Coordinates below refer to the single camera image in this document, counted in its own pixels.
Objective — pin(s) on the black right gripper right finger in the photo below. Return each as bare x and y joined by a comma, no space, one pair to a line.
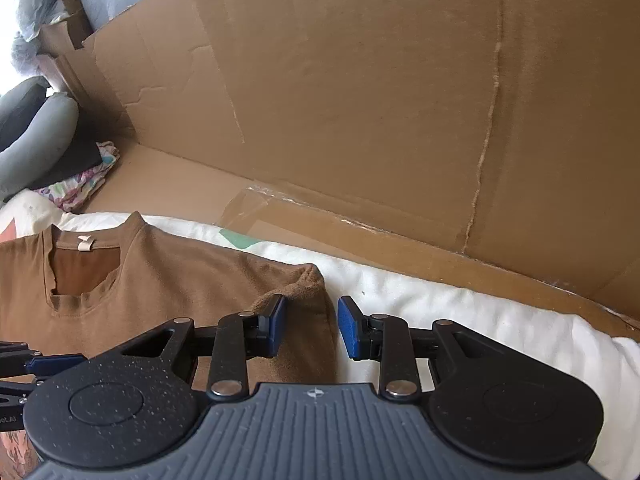
490,402

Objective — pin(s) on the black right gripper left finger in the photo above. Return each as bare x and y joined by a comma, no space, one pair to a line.
142,398

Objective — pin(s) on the brown printed t-shirt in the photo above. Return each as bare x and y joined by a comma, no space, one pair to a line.
65,292

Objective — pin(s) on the floral patterned cloth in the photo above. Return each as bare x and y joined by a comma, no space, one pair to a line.
71,194

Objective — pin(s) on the brown cardboard sheet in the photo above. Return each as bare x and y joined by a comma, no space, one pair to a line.
488,144

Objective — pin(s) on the grey neck pillow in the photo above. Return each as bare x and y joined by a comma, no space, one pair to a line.
36,131

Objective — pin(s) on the cream bear-print bed sheet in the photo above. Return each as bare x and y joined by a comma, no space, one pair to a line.
610,365

